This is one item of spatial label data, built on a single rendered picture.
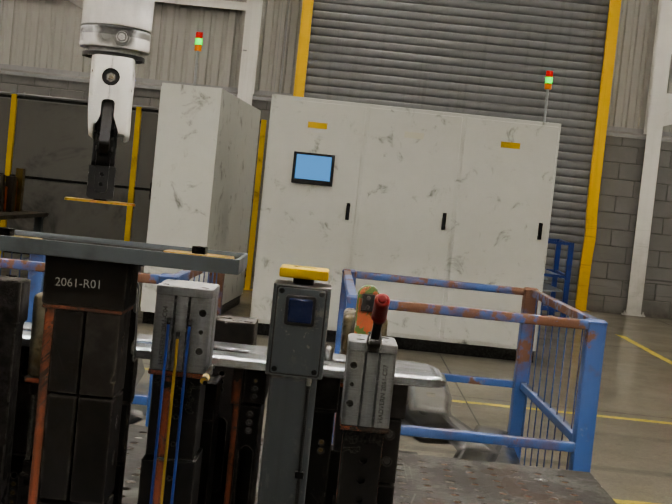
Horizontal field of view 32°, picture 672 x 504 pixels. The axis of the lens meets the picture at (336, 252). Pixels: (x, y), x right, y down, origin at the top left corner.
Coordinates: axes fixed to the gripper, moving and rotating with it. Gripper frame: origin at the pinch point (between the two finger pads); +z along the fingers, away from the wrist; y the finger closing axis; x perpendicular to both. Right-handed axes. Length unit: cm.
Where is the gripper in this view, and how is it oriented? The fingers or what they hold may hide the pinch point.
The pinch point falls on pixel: (101, 182)
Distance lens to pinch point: 144.0
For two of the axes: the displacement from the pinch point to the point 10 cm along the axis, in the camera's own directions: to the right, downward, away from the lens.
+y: -1.8, -0.7, 9.8
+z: -1.1, 9.9, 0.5
